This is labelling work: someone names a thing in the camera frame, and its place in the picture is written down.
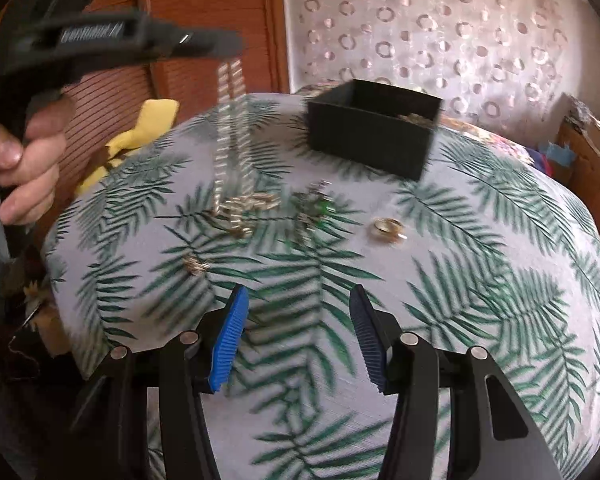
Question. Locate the black square box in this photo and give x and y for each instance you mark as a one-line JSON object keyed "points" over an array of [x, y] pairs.
{"points": [[370, 135]]}

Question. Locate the yellow plush toy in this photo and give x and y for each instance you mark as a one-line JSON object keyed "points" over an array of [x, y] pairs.
{"points": [[140, 130]]}

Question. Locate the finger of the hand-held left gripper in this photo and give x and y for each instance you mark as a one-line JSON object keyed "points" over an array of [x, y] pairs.
{"points": [[200, 40]]}

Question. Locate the dark blue blanket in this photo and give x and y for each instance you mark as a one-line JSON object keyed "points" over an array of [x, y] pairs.
{"points": [[540, 165]]}

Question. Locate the green gem earrings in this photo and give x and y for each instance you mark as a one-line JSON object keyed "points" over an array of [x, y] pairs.
{"points": [[317, 207]]}

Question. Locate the wooden cabinet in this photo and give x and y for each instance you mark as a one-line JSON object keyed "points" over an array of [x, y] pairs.
{"points": [[590, 165]]}

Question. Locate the person's left hand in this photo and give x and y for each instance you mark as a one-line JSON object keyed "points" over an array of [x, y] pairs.
{"points": [[25, 160]]}

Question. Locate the circle patterned curtain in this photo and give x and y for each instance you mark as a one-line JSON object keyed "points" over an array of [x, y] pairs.
{"points": [[430, 25]]}

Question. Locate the small gold earring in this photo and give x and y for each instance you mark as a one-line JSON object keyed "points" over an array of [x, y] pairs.
{"points": [[196, 264]]}

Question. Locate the blue paper bag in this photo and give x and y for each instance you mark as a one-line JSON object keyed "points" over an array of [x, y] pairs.
{"points": [[560, 152]]}

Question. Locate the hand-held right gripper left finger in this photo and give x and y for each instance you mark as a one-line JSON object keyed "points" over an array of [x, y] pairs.
{"points": [[227, 340]]}

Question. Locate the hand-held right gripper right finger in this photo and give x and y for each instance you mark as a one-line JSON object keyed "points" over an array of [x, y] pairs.
{"points": [[372, 340]]}

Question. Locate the patterned cloth pile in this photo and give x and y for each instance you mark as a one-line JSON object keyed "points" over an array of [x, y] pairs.
{"points": [[577, 110]]}

